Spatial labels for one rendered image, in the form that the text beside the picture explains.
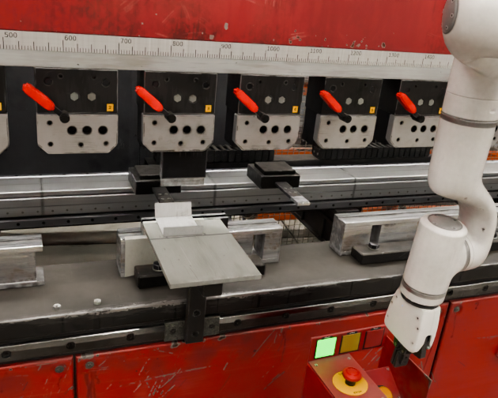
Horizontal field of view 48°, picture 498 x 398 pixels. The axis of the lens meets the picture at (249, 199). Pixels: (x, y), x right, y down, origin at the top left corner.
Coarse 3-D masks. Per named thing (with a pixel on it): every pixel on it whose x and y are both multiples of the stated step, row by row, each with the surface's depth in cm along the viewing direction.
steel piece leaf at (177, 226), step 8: (176, 216) 128; (184, 216) 128; (160, 224) 123; (168, 224) 123; (176, 224) 124; (184, 224) 124; (192, 224) 124; (168, 232) 118; (176, 232) 118; (184, 232) 119; (192, 232) 120; (200, 232) 120
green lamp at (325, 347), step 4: (320, 340) 117; (324, 340) 118; (328, 340) 118; (332, 340) 119; (320, 344) 118; (324, 344) 118; (328, 344) 119; (332, 344) 119; (320, 348) 118; (324, 348) 119; (328, 348) 119; (332, 348) 120; (316, 352) 118; (320, 352) 119; (324, 352) 119; (328, 352) 120; (332, 352) 120; (316, 356) 119; (320, 356) 119
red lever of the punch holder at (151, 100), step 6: (138, 90) 105; (144, 90) 106; (144, 96) 106; (150, 96) 106; (150, 102) 107; (156, 102) 107; (156, 108) 108; (162, 108) 108; (168, 114) 109; (168, 120) 109; (174, 120) 109
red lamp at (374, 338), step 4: (368, 332) 122; (372, 332) 123; (376, 332) 123; (380, 332) 124; (368, 336) 123; (372, 336) 123; (376, 336) 124; (380, 336) 124; (368, 340) 123; (372, 340) 124; (376, 340) 124; (380, 340) 125; (364, 344) 123; (368, 344) 124; (372, 344) 124; (376, 344) 125; (380, 344) 125
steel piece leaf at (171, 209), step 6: (156, 204) 126; (162, 204) 126; (168, 204) 127; (174, 204) 127; (180, 204) 128; (186, 204) 128; (156, 210) 126; (162, 210) 127; (168, 210) 127; (174, 210) 127; (180, 210) 128; (186, 210) 128; (156, 216) 126; (162, 216) 127; (168, 216) 127
